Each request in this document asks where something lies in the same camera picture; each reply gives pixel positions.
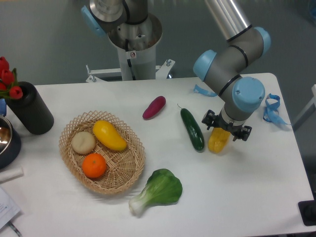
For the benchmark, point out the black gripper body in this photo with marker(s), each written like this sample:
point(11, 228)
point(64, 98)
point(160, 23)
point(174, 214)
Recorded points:
point(222, 120)

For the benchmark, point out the yellow bell pepper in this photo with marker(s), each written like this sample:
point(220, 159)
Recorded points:
point(218, 140)

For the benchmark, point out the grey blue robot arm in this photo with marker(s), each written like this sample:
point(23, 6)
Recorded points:
point(220, 71)

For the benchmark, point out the green cucumber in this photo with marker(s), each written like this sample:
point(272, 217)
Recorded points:
point(193, 129)

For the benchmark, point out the blue tape tangle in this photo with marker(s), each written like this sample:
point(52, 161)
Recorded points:
point(271, 113)

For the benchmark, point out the blue tape strip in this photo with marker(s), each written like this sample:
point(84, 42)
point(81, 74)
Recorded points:
point(197, 89)

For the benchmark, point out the purple sweet potato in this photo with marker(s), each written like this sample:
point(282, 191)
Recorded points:
point(154, 108)

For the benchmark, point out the green bok choy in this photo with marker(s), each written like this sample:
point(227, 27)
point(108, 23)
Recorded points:
point(161, 188)

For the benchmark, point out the woven wicker basket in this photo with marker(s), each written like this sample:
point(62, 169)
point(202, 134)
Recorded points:
point(123, 167)

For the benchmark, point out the black clamp block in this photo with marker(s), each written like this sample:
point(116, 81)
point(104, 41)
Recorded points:
point(308, 212)

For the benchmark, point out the yellow mango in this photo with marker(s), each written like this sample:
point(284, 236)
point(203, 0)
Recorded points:
point(107, 134)

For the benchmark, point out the orange tangerine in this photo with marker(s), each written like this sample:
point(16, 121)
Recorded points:
point(94, 165)

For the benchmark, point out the beige round bun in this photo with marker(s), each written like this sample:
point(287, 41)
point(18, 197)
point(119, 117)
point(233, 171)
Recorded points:
point(83, 142)

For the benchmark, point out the black cylindrical vase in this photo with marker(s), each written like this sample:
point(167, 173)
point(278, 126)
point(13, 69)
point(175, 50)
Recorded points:
point(31, 110)

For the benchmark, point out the dark metal pot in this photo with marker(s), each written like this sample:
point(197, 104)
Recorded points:
point(10, 143)

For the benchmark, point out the red tulip flowers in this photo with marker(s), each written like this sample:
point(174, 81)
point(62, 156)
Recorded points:
point(9, 86)

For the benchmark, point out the white paper roll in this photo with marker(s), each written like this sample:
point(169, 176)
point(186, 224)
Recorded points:
point(11, 174)

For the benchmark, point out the white paper sheet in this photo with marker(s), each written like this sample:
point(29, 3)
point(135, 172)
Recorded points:
point(8, 208)

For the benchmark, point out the pen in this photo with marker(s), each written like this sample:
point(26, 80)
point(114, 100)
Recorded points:
point(10, 224)

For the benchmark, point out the white metal base frame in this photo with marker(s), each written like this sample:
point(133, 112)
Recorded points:
point(103, 72)

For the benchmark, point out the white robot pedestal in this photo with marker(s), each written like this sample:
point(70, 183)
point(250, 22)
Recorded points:
point(136, 47)

